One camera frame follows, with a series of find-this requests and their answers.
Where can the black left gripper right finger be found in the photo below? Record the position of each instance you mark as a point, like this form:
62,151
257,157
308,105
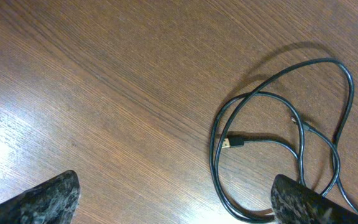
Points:
295,203

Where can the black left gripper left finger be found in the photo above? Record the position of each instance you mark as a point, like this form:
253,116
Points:
53,201

